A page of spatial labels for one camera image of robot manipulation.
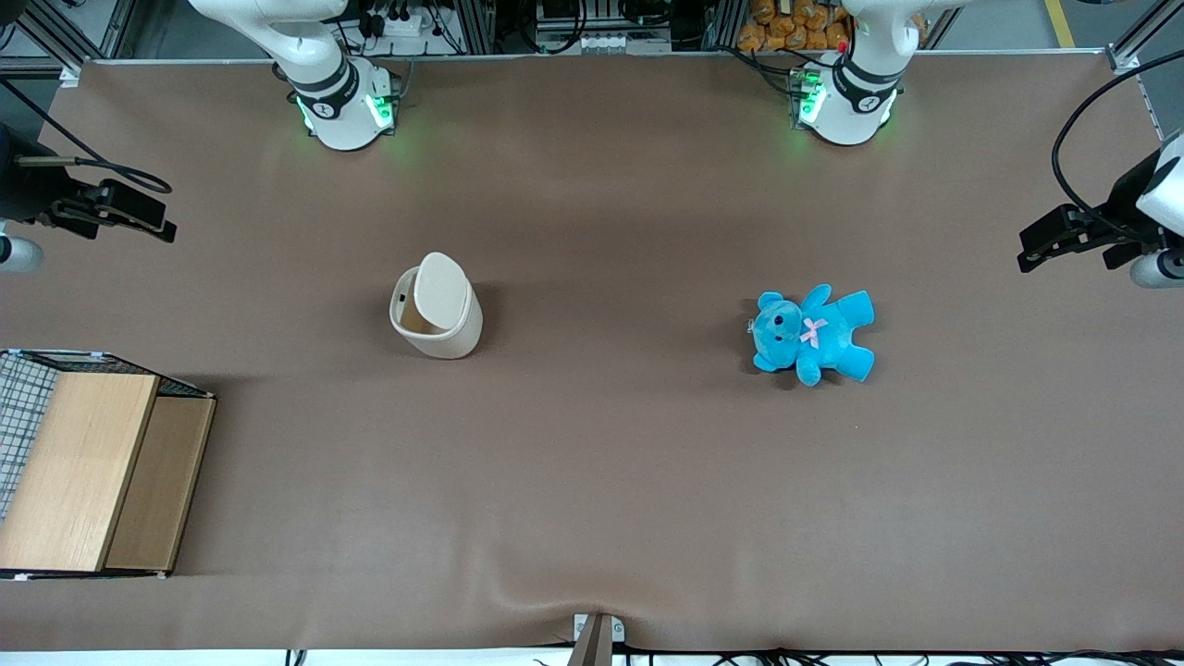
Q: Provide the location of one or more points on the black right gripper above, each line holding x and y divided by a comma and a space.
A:
25, 191

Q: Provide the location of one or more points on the white lidded trash can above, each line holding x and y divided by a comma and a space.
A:
442, 296

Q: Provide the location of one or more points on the grey electronics unit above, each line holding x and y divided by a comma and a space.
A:
601, 37

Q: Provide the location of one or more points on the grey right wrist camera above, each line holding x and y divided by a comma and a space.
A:
18, 254

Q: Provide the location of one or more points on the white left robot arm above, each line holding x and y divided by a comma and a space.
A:
851, 106

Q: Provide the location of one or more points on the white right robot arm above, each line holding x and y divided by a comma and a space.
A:
338, 116

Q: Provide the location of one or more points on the blue teddy bear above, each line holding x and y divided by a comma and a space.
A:
814, 333

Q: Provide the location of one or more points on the white power strip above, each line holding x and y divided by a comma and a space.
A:
398, 25

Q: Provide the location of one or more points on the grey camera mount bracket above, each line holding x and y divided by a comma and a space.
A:
593, 647

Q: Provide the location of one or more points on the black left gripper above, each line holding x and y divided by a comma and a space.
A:
1125, 205

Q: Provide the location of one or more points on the brown table mat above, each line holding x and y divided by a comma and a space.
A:
592, 481

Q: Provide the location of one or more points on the orange plush toys pile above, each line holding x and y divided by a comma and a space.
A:
786, 28

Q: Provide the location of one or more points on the aluminium frame post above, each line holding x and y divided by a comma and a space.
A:
79, 32
1142, 42

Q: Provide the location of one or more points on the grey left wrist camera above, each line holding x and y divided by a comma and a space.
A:
1161, 271

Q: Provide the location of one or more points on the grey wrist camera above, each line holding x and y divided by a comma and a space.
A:
18, 254
1161, 271

